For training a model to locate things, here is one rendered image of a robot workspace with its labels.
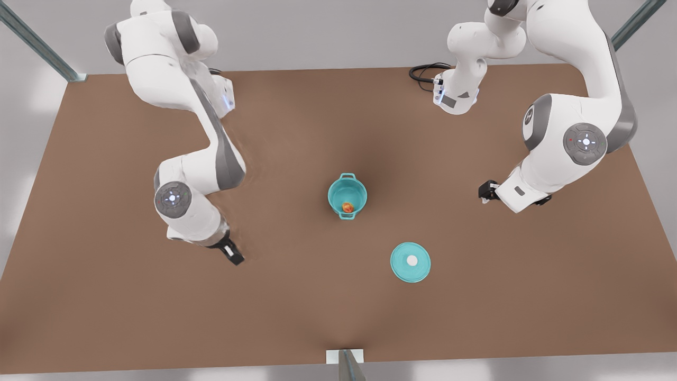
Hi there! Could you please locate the teal pot lid white knob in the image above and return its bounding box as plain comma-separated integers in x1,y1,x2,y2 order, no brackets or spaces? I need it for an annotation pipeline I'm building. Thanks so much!
390,242,432,283

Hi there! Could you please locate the teal pot with handles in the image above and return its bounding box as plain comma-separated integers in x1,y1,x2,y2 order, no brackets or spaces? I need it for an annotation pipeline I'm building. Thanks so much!
327,173,368,221

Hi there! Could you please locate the black cable loop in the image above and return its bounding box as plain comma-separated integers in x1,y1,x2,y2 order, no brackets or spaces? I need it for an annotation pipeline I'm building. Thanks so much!
409,62,453,93

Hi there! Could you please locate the silver frame post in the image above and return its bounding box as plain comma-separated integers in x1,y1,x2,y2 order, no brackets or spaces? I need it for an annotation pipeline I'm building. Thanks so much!
611,0,668,52
0,2,88,83
326,349,367,381

